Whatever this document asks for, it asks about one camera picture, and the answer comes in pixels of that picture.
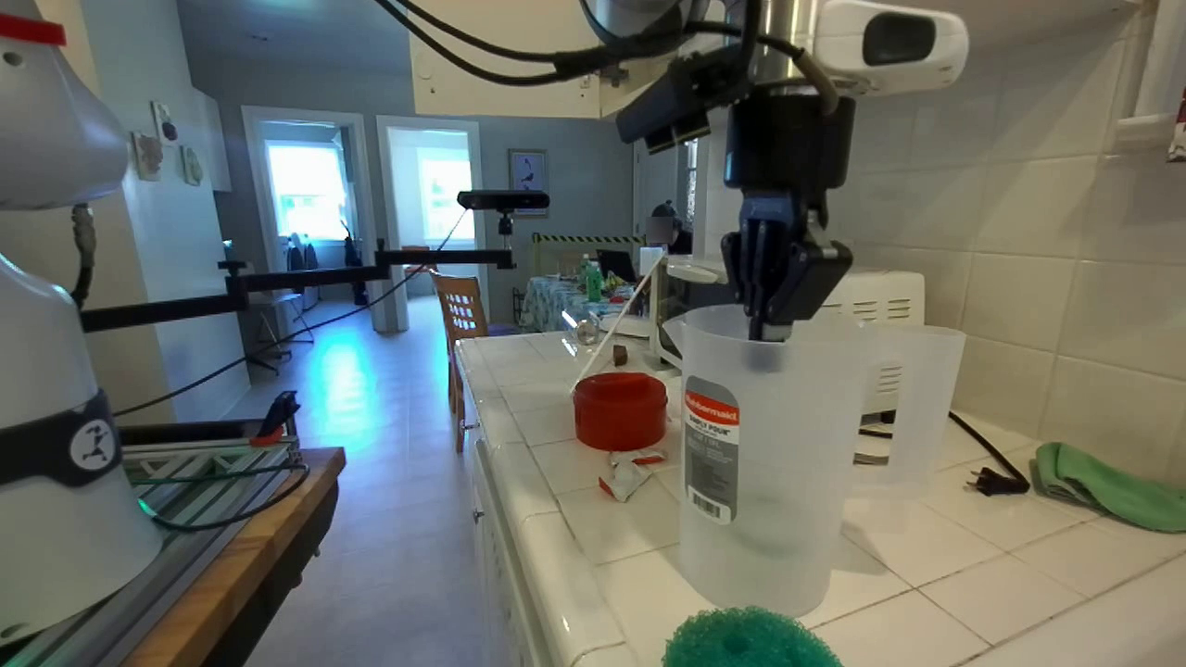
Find green bottle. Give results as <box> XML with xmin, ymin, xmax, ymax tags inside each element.
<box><xmin>573</xmin><ymin>253</ymin><xmax>608</xmax><ymax>308</ymax></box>

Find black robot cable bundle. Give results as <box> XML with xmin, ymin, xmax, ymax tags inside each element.
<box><xmin>375</xmin><ymin>0</ymin><xmax>755</xmax><ymax>88</ymax></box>

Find seated person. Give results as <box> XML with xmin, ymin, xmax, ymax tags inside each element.
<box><xmin>643</xmin><ymin>195</ymin><xmax>696</xmax><ymax>258</ymax></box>

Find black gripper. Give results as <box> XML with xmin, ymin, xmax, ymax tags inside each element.
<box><xmin>719</xmin><ymin>94</ymin><xmax>861</xmax><ymax>345</ymax></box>

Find wooden chair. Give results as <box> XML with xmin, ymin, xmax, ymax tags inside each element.
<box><xmin>433</xmin><ymin>273</ymin><xmax>493</xmax><ymax>455</ymax></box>

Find green smiley scrubber sponge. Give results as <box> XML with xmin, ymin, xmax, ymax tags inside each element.
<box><xmin>661</xmin><ymin>605</ymin><xmax>844</xmax><ymax>667</ymax></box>

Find red white sauce packet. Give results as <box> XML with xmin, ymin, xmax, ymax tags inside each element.
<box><xmin>596</xmin><ymin>455</ymin><xmax>661</xmax><ymax>505</ymax></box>

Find thin black camera cable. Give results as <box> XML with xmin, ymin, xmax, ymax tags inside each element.
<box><xmin>113</xmin><ymin>206</ymin><xmax>473</xmax><ymax>420</ymax></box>

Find red black clamp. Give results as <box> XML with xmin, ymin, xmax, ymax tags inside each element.
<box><xmin>249</xmin><ymin>388</ymin><xmax>306</xmax><ymax>453</ymax></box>

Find framed wall picture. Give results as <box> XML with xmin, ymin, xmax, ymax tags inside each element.
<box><xmin>503</xmin><ymin>145</ymin><xmax>551</xmax><ymax>194</ymax></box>

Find black cable loop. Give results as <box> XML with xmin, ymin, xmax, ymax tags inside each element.
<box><xmin>132</xmin><ymin>458</ymin><xmax>311</xmax><ymax>536</ymax></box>

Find wall ornaments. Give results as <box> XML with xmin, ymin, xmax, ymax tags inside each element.
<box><xmin>124</xmin><ymin>98</ymin><xmax>207</xmax><ymax>188</ymax></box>

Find black power cord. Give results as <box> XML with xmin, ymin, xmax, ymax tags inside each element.
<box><xmin>945</xmin><ymin>409</ymin><xmax>1035</xmax><ymax>500</ymax></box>

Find wooden table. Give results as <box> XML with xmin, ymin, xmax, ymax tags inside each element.
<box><xmin>123</xmin><ymin>443</ymin><xmax>347</xmax><ymax>667</ymax></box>

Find white toaster oven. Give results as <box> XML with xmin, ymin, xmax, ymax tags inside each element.
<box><xmin>652</xmin><ymin>253</ymin><xmax>929</xmax><ymax>466</ymax></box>

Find black camera boom stand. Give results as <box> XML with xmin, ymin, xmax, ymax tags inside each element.
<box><xmin>78</xmin><ymin>206</ymin><xmax>515</xmax><ymax>335</ymax></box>

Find black stereo camera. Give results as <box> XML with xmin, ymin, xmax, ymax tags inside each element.
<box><xmin>457</xmin><ymin>185</ymin><xmax>551</xmax><ymax>216</ymax></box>

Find green cloth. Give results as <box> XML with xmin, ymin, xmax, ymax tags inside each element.
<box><xmin>1029</xmin><ymin>437</ymin><xmax>1186</xmax><ymax>536</ymax></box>

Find translucent plastic jug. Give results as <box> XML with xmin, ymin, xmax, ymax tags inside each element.
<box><xmin>661</xmin><ymin>304</ymin><xmax>972</xmax><ymax>618</ymax></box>

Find red jug lid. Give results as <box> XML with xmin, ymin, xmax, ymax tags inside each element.
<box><xmin>572</xmin><ymin>372</ymin><xmax>671</xmax><ymax>455</ymax></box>

